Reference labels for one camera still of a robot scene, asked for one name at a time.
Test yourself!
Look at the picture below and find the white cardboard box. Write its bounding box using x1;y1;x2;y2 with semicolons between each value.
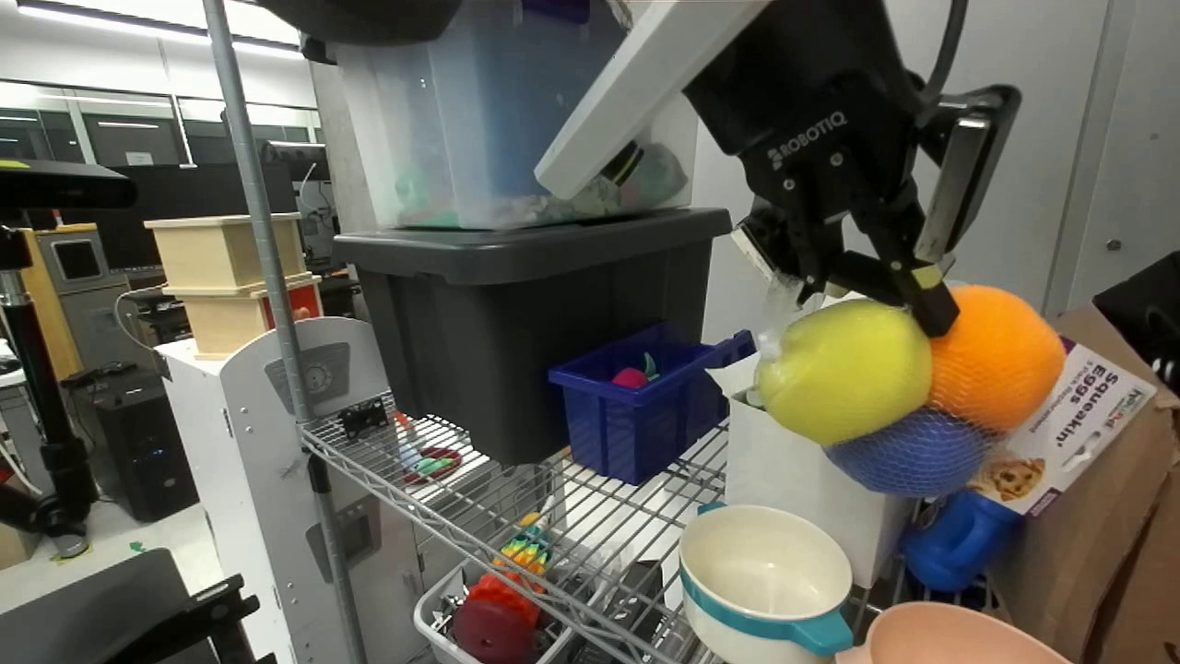
710;370;908;591

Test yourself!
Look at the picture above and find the white bowl teal handle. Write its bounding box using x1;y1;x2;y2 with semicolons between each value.
678;504;856;664

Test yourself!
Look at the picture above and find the pack of plush balls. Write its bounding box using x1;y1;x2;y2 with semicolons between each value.
751;286;1159;517

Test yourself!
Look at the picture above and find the white grey machine cabinet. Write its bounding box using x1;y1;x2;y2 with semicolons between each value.
157;332;420;664

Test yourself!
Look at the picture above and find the wire shelf rack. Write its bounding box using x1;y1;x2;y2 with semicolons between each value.
197;0;935;664

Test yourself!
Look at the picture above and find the clear plastic storage bin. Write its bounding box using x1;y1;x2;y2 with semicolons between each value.
314;0;685;234

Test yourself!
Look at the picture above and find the blue plastic crate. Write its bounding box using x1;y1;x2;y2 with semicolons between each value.
545;329;755;485

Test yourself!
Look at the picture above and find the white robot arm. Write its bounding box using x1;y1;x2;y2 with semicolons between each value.
535;0;959;337

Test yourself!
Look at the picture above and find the blue detergent bottle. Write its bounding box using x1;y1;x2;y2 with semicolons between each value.
899;491;1020;593

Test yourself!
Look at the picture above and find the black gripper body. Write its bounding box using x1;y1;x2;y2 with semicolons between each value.
685;0;923;286

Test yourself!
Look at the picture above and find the brown cardboard box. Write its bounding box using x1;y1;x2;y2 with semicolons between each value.
991;305;1176;664

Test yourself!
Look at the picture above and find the beige wooden stand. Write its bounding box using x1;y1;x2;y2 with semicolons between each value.
148;211;324;361

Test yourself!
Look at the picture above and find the red toy on lower shelf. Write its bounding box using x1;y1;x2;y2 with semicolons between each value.
453;576;543;664

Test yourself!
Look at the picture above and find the black plastic storage tote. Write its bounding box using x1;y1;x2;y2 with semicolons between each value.
336;211;730;464

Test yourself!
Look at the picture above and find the pink plastic bowl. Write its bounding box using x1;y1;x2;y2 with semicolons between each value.
833;600;1069;664

